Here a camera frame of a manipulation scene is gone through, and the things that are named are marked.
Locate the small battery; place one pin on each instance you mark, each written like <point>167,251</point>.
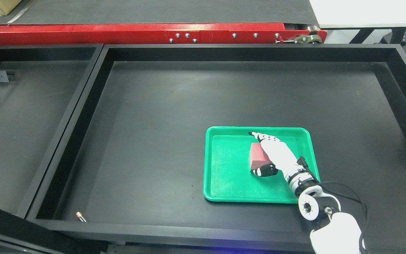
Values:
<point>80,216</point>

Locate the pink foam block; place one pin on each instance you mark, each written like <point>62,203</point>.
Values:
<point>257,156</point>

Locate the black metal shelf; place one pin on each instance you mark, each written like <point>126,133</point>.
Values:
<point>40,86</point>
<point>131,159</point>

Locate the black metal shelf left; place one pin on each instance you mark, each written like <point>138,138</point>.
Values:
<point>40,86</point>

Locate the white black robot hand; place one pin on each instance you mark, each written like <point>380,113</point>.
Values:
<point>279,154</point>

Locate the red conveyor frame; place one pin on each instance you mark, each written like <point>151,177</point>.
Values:
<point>206,33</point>

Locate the green plastic tray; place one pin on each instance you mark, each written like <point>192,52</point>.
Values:
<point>227,175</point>

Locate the black metal shelf right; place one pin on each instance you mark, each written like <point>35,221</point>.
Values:
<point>131,159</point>

